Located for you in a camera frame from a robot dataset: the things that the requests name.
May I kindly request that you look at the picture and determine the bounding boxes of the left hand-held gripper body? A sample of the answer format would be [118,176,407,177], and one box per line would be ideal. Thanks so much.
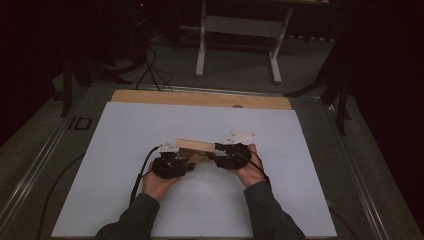
[151,141,188,180]

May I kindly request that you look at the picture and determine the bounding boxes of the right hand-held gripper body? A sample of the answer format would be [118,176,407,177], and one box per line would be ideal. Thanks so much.
[214,130,257,171]

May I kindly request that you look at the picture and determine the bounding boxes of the small wooden box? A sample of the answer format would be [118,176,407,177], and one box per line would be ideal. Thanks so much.
[175,138,217,166]

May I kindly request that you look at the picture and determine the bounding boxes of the person's left hand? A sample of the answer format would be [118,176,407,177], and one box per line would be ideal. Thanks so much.
[142,162,181,203]

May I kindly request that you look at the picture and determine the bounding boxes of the person's right hand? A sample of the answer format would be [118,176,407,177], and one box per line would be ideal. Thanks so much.
[233,143,268,189]

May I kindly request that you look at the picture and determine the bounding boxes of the white table sheet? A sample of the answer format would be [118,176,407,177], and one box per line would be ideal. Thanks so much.
[51,100,338,239]

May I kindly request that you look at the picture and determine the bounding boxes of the black floor socket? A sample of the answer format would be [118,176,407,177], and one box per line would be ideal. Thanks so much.
[67,116,93,131]

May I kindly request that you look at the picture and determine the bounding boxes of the black metal stand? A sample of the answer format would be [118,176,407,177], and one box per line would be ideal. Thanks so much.
[284,33,353,137]
[59,49,134,118]

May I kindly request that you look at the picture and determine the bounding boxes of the white metal stand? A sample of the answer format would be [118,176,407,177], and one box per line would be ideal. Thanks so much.
[194,0,295,85]

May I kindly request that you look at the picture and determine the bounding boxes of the right hand-held gripper cable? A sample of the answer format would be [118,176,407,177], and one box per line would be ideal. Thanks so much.
[233,149,273,192]

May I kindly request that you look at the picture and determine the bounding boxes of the hand-held gripper cable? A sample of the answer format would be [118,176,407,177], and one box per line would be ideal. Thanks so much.
[129,145,162,207]
[233,149,273,192]

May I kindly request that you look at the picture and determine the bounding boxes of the left hand-held gripper cable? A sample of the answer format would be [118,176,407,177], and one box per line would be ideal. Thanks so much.
[129,145,162,207]

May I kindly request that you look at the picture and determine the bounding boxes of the bundle of black cables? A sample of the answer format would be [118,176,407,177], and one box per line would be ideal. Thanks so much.
[134,43,175,93]

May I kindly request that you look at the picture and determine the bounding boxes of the black floor cable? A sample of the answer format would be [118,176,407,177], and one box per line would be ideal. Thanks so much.
[34,152,86,240]
[327,205,360,240]

